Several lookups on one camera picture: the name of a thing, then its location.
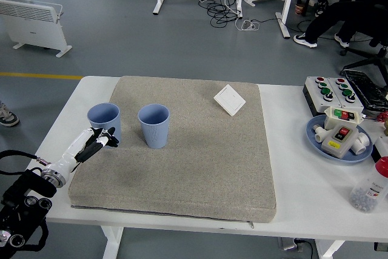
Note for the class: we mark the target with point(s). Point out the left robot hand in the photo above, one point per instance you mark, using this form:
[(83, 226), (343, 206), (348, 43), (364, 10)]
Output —
[(80, 146)]

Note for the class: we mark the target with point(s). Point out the blue ribbed plastic cup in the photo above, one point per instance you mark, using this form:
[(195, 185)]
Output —
[(104, 116), (155, 133)]

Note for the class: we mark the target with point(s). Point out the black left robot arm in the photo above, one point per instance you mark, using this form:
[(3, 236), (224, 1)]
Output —
[(27, 192)]

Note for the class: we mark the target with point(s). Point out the white push-button control box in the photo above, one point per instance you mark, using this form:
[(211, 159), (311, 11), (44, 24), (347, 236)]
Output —
[(354, 102), (315, 96)]

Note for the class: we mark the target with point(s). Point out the person's shoe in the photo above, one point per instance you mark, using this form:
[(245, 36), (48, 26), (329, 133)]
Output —
[(7, 116)]

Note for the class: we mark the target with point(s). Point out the white table leg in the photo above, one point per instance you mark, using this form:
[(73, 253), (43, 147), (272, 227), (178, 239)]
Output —
[(329, 250), (112, 240)]

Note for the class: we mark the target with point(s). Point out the grey-brown cushion mat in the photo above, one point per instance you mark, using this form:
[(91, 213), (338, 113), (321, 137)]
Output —
[(194, 156)]

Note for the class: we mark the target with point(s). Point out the white panel heater, wide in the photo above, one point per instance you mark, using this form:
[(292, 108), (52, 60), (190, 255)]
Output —
[(30, 28)]

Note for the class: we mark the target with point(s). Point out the blue round plate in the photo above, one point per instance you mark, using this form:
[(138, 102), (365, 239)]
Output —
[(315, 145)]

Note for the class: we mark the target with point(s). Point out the white plastic pipe fitting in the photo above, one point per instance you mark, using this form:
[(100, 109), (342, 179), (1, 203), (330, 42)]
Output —
[(362, 143), (319, 134)]

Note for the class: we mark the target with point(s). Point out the brown can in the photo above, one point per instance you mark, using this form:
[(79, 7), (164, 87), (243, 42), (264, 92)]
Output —
[(300, 9)]

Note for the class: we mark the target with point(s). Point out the black keyboard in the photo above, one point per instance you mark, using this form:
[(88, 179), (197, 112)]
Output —
[(365, 89)]

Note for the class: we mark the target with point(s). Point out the red-lidded clear screw jar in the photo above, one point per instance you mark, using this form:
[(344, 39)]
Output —
[(368, 190)]

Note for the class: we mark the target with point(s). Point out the red small object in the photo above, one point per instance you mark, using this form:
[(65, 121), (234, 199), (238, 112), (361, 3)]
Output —
[(382, 117)]

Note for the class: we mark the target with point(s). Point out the black office chair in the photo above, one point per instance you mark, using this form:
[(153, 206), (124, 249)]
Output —
[(373, 59)]

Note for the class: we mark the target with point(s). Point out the brass fitting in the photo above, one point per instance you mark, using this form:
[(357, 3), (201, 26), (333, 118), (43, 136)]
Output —
[(386, 128)]

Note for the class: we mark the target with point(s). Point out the white wall switch plate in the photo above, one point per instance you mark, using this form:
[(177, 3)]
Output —
[(229, 100)]

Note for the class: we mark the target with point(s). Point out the white green-red switch box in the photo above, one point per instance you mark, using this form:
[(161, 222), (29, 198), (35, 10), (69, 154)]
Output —
[(332, 119)]

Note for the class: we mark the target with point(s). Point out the beige red-black switch box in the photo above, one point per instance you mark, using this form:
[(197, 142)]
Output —
[(338, 142)]

